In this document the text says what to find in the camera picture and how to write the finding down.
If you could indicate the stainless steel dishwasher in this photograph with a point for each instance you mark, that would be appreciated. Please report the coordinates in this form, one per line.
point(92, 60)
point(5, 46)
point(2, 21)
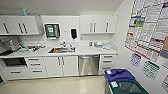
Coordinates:
point(89, 65)

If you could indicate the blue dish soap bottle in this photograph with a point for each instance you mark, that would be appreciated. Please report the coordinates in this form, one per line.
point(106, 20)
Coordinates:
point(90, 43)

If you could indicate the small chrome sink fixture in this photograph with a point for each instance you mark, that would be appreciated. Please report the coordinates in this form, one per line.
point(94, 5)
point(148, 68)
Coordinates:
point(71, 46)

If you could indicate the chrome faucet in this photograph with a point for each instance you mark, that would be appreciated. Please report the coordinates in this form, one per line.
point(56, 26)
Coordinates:
point(63, 44)

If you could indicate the stainless steel sink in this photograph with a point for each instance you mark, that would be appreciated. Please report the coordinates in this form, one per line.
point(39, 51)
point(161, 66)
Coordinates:
point(61, 50)

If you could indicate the narrow white drawer unit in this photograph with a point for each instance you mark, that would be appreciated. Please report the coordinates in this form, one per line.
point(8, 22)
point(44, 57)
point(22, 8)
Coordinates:
point(107, 64)

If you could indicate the white two-door base cabinet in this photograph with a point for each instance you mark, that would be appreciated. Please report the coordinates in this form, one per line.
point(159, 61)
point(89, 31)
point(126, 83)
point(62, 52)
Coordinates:
point(61, 66)

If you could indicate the steel paper towel dispenser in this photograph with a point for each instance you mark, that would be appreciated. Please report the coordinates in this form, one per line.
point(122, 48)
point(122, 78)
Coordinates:
point(52, 30)

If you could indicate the blue recycling bin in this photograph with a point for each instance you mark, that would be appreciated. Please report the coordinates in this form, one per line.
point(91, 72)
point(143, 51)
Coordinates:
point(119, 74)

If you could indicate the wide white drawer unit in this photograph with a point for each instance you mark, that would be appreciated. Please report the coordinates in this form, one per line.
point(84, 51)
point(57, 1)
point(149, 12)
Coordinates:
point(35, 68)

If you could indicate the light blue bottle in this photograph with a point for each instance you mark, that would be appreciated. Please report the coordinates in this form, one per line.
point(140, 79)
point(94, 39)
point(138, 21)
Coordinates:
point(24, 12)

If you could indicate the black built-in microwave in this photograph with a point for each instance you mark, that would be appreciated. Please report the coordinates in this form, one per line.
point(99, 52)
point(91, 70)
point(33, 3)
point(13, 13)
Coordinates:
point(13, 62)

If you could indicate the black wall soap dispenser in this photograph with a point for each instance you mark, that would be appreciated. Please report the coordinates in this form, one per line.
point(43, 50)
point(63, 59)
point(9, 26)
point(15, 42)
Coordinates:
point(73, 33)

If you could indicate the large wall poster board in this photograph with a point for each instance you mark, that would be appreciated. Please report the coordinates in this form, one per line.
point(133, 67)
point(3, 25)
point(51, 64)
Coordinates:
point(148, 26)

